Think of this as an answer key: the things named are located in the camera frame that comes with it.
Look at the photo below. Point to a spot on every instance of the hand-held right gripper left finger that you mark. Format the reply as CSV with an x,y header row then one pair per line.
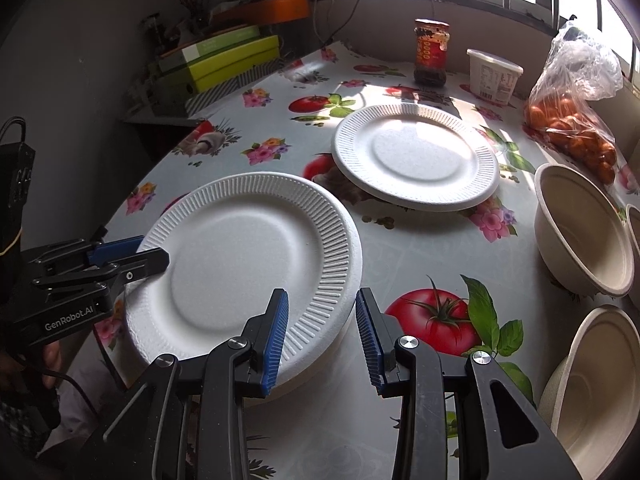
x,y
277,340

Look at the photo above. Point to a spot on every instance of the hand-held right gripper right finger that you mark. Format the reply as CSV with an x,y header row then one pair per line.
x,y
367,340

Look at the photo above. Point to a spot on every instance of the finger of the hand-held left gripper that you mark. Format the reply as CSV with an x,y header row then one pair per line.
x,y
115,250
145,262

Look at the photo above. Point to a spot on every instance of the white foam plate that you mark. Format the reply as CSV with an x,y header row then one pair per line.
x,y
240,260
310,366
415,155

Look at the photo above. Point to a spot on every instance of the beige paper bowl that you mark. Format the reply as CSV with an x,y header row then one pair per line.
x,y
605,395
635,250
585,230

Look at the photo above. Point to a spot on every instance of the person's left forearm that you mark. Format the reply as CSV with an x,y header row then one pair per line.
x,y
20,420

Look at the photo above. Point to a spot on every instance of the person's left hand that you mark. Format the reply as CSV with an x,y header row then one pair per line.
x,y
51,362

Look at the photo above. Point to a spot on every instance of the fruit print tablecloth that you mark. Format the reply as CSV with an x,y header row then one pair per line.
x,y
400,260

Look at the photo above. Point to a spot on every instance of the grey side shelf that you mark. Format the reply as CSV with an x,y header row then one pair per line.
x,y
160,119

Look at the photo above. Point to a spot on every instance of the lime green box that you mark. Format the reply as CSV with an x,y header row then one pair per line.
x,y
235,67

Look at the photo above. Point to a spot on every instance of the flat white green box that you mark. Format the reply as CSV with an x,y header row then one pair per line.
x,y
220,42

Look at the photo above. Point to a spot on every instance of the white plastic tub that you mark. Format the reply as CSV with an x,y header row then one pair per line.
x,y
492,82

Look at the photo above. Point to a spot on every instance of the orange container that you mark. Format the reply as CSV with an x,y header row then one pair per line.
x,y
280,9

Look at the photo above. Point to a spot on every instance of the pile of small oranges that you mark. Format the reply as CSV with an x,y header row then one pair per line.
x,y
570,130

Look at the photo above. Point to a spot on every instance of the red label sauce jar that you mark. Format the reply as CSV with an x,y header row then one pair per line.
x,y
431,55

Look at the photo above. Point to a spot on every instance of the clear plastic bag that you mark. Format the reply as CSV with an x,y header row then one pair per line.
x,y
575,60

